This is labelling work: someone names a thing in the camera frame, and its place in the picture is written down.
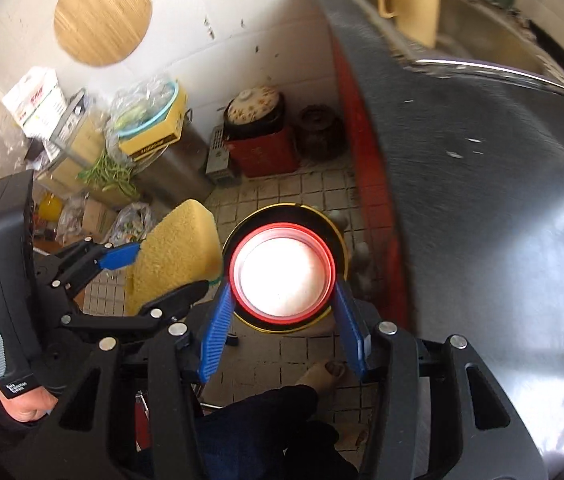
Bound clay pot with lid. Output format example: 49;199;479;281
224;86;287;141

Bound dark brown jar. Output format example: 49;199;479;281
294;105;345;161

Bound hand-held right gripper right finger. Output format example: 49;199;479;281
332;280;549;480

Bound white cardboard box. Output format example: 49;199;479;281
2;67;67;136

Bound green beans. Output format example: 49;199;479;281
78;150;140;198

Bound red box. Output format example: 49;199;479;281
224;125;300;178

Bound red counter cabinet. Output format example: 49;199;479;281
329;35;413;331

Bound grey metal cabinet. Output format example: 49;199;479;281
132;135;215;206

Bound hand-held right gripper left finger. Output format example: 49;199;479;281
22;282;237;480

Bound steel sink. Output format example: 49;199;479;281
347;0;564;98

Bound round wooden board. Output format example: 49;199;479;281
53;0;153;67

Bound black plate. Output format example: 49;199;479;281
222;203;350;334

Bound red-rimmed white bowl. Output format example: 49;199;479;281
229;222;335;325

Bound person's foot in slipper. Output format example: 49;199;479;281
294;360;347;391

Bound yellow cardboard box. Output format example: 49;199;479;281
118;92;193;157

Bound grey remote control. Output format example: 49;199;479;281
205;127;237;183

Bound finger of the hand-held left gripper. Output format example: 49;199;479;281
52;237;141;301
62;280;211;346

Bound plastic bag of vegetables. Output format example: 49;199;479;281
106;202;155;248

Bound clear plastic bag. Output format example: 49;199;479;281
106;74;183;136

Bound orange plastic container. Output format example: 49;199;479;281
36;192;65;223

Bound yellow sponge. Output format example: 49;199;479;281
126;199;223;317

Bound blue plastic basin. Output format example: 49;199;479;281
112;82;183;138

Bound yellow plastic mug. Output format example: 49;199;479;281
377;0;443;50

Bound small brown cardboard box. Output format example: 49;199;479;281
82;199;117;233

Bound person's left hand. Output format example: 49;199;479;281
9;387;58;426

